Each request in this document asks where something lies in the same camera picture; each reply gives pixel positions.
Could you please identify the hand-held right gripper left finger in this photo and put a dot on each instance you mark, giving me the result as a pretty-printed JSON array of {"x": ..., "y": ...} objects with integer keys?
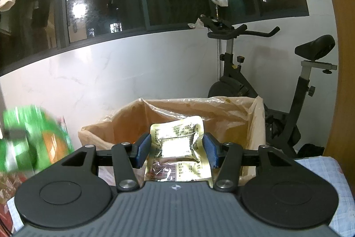
[{"x": 142, "y": 151}]

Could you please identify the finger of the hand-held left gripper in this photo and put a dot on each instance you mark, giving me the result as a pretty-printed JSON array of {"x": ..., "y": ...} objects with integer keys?
[{"x": 16, "y": 133}]

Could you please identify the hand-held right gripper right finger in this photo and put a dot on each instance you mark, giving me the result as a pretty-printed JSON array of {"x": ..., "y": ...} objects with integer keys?
[{"x": 212, "y": 151}]

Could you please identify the green snack packet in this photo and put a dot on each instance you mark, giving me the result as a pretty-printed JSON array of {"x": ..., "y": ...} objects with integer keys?
[{"x": 36, "y": 142}]

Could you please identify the gold foil snack packet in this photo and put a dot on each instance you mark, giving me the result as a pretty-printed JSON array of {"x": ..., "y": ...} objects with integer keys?
[{"x": 177, "y": 148}]

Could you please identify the cardboard box with plastic liner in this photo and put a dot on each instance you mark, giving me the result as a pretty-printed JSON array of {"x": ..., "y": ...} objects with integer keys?
[{"x": 166, "y": 110}]

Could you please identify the metal pole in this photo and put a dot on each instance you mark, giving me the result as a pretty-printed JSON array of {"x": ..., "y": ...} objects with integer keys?
[{"x": 220, "y": 59}]

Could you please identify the black bag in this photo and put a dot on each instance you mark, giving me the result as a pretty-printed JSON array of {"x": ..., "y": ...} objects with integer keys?
[{"x": 310, "y": 151}]

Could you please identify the black exercise bike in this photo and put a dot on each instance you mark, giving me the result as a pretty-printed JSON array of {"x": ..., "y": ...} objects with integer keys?
[{"x": 301, "y": 92}]

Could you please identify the pale quilted cloth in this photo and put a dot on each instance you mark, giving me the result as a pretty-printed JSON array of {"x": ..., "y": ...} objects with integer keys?
[{"x": 319, "y": 167}]

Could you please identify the crumpled white tissue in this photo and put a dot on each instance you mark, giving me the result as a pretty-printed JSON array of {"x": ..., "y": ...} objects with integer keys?
[{"x": 197, "y": 24}]

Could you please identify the orange wooden panel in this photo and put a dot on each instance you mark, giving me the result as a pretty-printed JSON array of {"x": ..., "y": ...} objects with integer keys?
[{"x": 341, "y": 59}]

